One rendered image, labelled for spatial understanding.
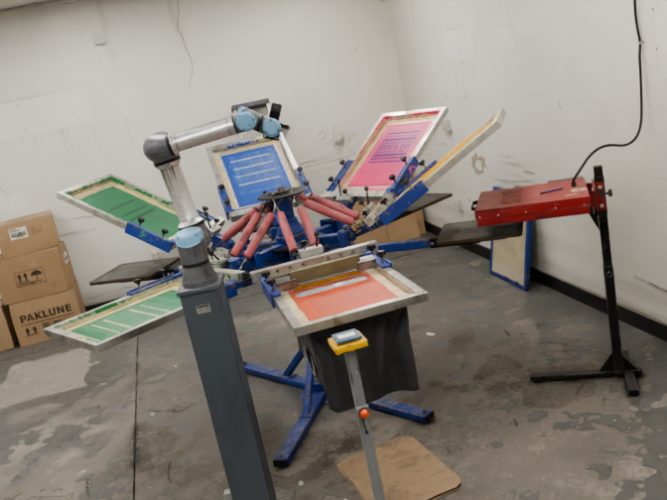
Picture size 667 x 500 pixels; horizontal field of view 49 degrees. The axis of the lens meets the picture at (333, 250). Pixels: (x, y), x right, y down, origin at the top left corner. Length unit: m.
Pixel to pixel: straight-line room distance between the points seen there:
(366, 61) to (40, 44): 3.18
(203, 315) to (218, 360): 0.21
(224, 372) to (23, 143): 4.80
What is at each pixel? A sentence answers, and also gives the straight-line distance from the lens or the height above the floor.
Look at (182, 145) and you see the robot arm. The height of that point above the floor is 1.78.
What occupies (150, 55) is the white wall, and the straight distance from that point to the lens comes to 7.51.
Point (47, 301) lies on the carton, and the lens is 7.32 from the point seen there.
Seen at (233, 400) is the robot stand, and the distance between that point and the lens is 3.23.
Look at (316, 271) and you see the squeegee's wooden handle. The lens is 3.54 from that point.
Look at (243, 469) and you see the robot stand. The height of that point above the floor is 0.34.
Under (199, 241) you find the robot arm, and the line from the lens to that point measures 3.05.
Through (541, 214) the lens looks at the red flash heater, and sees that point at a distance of 3.87.
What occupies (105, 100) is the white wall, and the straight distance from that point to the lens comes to 7.50.
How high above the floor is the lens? 1.98
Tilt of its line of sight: 14 degrees down
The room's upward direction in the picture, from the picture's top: 11 degrees counter-clockwise
